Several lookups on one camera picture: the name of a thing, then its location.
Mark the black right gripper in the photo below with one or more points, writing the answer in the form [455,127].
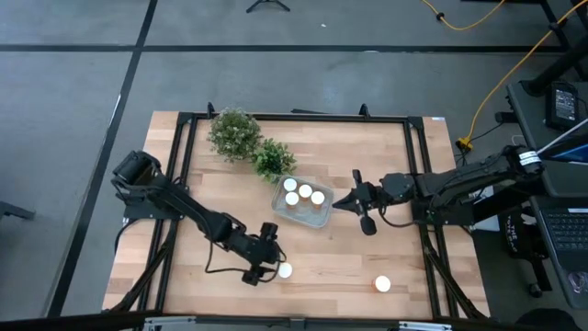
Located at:
[395,188]

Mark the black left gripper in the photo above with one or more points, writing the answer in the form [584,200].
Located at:
[257,250]

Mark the orange pill bottle white cap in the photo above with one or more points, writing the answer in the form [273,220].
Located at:
[305,190]
[382,283]
[291,198]
[290,184]
[285,270]
[317,197]

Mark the clear plastic tray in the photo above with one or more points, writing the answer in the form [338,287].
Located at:
[305,213]

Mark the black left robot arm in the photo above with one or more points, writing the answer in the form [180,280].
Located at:
[184,204]

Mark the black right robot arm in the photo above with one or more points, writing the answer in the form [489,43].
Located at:
[468,177]

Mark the broad-leaf green potted plant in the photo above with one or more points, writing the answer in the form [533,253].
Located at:
[273,158]

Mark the small-leaf flowering potted plant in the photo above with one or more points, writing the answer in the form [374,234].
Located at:
[234,133]

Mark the black side desk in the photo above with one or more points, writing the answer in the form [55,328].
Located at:
[528,119]

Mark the black laptop keyboard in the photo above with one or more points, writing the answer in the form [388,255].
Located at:
[567,234]

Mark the black tripod legs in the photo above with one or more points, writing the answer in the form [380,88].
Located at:
[267,3]

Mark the tilted monitor screen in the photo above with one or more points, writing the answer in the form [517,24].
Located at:
[569,147]

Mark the black power supply box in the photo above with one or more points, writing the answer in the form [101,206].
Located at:
[562,106]

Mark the black stand foot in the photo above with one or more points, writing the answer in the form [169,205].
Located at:
[14,210]

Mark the black aluminium table frame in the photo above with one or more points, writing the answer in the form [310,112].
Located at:
[298,117]

